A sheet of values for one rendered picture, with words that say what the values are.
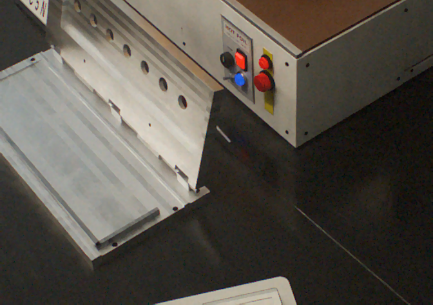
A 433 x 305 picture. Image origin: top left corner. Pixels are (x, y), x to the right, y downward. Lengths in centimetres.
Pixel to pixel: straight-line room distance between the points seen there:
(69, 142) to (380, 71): 50
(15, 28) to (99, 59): 29
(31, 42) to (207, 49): 34
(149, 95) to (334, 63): 28
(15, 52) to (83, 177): 36
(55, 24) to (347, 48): 50
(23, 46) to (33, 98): 16
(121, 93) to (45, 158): 15
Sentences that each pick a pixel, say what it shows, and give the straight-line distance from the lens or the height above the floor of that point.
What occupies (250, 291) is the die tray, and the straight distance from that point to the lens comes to 135.
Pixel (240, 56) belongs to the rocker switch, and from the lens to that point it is 151.
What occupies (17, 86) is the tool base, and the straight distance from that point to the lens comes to 167.
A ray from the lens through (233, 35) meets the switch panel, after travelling 151.
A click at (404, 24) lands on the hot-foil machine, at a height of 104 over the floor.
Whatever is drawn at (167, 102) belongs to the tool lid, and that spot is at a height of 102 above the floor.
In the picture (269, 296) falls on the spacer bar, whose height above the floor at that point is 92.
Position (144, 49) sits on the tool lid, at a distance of 146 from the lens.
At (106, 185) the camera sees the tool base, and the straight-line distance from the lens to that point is 148.
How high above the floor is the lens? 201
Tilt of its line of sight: 46 degrees down
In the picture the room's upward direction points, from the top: 4 degrees counter-clockwise
